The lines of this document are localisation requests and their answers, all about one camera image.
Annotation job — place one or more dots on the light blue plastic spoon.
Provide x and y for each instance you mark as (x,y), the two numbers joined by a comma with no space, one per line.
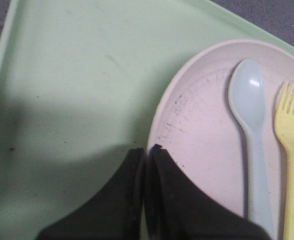
(246,98)

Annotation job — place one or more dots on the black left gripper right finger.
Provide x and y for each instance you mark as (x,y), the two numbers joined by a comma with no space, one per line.
(176,209)

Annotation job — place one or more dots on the beige round plate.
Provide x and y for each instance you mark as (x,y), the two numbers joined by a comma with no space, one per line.
(193,121)

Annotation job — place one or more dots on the light green plastic tray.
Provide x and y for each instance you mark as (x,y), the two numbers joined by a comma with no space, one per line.
(80,84)

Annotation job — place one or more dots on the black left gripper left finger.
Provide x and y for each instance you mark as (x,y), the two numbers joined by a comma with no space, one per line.
(114,213)

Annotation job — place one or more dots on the yellow plastic fork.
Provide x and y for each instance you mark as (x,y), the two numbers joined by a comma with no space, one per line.
(284,130)

